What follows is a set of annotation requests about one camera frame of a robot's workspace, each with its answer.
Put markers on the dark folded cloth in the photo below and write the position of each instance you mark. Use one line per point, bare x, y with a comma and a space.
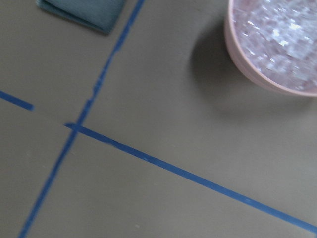
100, 15

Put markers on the pink bowl of ice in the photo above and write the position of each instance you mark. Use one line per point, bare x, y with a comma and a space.
274, 43

